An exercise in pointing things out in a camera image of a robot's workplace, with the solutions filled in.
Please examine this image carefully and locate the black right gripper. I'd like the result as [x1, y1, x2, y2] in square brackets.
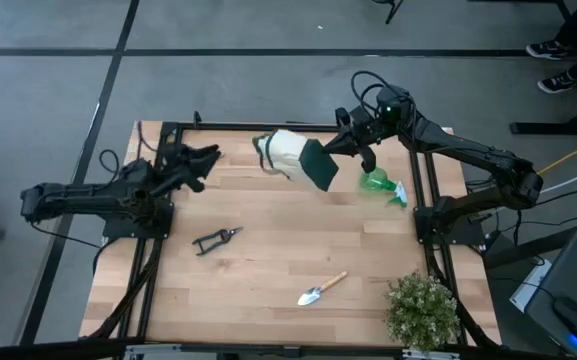
[322, 107, 384, 174]

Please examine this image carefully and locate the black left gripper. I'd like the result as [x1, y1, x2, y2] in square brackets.
[155, 144, 223, 196]

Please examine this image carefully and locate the green spray bottle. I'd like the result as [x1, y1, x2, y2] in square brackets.
[358, 167, 409, 209]

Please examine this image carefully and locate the beige green gardening bag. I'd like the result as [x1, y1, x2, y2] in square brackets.
[251, 128, 340, 193]

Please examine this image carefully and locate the wooden-handled metal trowel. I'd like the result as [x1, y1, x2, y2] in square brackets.
[296, 270, 348, 307]

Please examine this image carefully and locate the black chair base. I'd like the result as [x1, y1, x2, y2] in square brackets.
[371, 0, 404, 25]

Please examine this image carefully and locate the potted plant with white flowers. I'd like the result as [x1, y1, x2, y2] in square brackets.
[384, 271, 462, 353]

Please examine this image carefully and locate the person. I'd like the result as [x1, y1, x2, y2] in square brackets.
[525, 0, 577, 95]

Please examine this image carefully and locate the white flat box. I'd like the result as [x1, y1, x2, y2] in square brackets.
[509, 258, 553, 314]

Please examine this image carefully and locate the dark grey desk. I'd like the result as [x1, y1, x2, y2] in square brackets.
[482, 209, 577, 357]

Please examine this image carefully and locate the black computer mouse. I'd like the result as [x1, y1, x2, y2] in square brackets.
[552, 295, 577, 346]

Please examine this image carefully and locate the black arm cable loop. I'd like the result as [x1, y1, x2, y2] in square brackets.
[350, 69, 395, 119]

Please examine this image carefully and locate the yellow cable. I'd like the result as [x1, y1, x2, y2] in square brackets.
[537, 131, 577, 176]

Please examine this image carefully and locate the white cable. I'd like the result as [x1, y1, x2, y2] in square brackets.
[539, 159, 577, 195]

